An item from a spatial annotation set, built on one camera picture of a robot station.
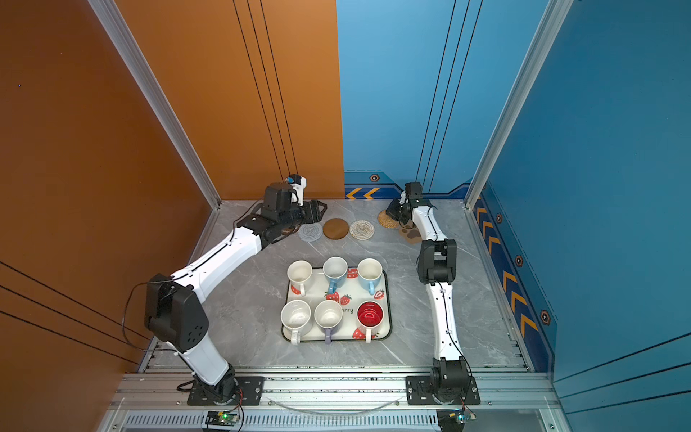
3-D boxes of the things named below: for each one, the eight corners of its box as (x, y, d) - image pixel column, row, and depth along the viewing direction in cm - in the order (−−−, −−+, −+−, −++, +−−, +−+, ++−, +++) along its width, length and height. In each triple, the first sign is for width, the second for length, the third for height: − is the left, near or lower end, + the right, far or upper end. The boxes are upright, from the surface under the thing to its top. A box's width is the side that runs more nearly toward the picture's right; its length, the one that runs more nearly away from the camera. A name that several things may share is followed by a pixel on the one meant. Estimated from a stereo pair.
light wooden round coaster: (322, 238, 110) (321, 235, 108) (323, 221, 116) (323, 218, 114) (348, 238, 110) (348, 235, 108) (348, 221, 116) (348, 218, 114)
